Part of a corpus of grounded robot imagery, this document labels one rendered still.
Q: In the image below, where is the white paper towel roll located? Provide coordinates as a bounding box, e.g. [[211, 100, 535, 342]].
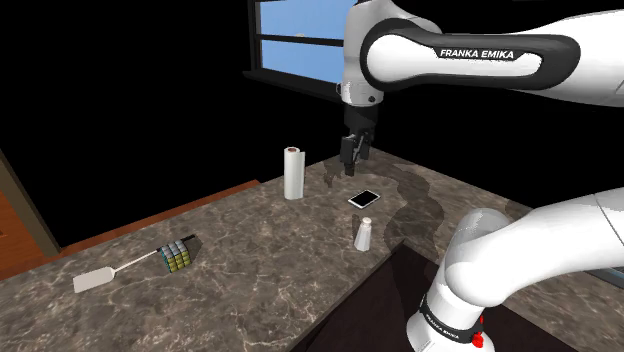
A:
[[283, 146, 307, 202]]

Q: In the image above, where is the white spatula with black handle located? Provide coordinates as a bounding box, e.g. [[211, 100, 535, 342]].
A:
[[72, 233, 197, 294]]

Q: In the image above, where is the white smartphone with black screen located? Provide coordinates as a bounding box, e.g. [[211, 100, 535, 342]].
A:
[[347, 189, 381, 210]]

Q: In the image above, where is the window with dark frame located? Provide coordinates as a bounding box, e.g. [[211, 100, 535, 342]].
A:
[[242, 0, 360, 105]]

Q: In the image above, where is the white salt shaker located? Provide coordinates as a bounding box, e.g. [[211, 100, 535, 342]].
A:
[[353, 217, 373, 253]]

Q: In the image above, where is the dark robot stand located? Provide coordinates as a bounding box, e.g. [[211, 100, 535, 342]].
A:
[[288, 242, 579, 352]]

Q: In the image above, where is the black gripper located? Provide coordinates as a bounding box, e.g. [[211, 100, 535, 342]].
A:
[[339, 103, 380, 177]]

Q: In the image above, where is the multicoloured puzzle cube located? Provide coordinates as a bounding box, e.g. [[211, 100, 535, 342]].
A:
[[159, 239, 193, 275]]

